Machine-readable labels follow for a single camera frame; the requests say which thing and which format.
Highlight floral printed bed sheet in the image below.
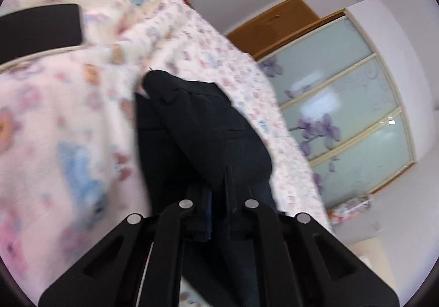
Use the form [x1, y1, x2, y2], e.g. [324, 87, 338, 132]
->
[0, 0, 335, 307]

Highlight patterned cloth bundle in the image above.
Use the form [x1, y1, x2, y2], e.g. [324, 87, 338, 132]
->
[327, 195, 374, 226]

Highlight brown wooden door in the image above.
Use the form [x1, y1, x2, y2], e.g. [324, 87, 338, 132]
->
[224, 0, 347, 61]

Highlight flower print glass wardrobe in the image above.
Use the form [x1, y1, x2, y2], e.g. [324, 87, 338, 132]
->
[257, 11, 418, 210]

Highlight dark navy pants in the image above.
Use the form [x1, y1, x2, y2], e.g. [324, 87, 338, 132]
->
[134, 69, 287, 307]

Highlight black rectangular panel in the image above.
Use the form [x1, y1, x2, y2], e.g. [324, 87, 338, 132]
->
[0, 3, 83, 65]

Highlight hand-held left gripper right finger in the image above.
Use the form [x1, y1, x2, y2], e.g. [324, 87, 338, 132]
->
[224, 169, 400, 307]

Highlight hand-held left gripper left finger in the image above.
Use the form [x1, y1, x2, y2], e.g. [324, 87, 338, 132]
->
[38, 188, 213, 307]

